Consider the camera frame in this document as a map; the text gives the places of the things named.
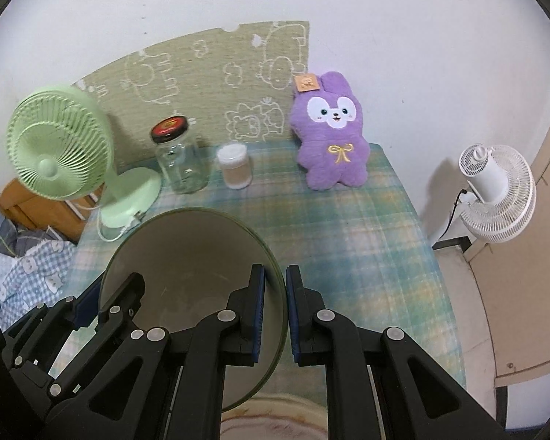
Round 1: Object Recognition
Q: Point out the red floral plate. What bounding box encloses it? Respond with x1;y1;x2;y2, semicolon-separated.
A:
220;392;333;440

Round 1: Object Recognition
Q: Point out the black power cable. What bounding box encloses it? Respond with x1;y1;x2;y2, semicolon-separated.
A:
433;188;475;248

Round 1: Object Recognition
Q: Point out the purple bunny plush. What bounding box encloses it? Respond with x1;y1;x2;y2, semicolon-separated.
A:
289;71;372;191

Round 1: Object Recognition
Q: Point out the glass jar with dark lid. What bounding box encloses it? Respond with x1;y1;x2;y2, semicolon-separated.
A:
150;114;210;194

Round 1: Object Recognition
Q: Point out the white fan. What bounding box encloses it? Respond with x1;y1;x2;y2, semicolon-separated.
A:
458;144;537;243

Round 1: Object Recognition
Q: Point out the cotton swab container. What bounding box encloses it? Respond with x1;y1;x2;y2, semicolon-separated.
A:
217;143;253;190

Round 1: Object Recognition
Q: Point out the green desk fan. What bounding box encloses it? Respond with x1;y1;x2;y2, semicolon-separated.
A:
7;85;162;232

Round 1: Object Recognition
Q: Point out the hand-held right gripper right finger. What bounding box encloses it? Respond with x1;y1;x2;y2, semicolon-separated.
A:
285;264;507;440

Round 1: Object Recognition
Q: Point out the blue gingham bedding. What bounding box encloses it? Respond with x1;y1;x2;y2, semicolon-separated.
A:
0;213;78;331

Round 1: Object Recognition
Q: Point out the wooden chair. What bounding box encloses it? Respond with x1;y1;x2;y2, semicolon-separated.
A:
0;176;106;243

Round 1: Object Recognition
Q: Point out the cream floral bowl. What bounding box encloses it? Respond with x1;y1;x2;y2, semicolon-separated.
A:
98;208;287;413

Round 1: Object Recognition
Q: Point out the green printed wall mat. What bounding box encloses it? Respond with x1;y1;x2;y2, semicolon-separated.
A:
71;21;310;170

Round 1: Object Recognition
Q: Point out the white fan cord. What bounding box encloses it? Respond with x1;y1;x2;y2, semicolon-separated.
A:
96;217;140;243

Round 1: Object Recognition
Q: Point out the plaid tablecloth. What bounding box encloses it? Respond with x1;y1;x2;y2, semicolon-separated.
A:
50;142;468;422

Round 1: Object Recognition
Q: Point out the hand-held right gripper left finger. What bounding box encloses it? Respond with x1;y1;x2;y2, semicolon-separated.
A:
43;263;269;440

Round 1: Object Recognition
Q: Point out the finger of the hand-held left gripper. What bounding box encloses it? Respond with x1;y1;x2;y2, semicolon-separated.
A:
98;272;146;331
37;281;102;329

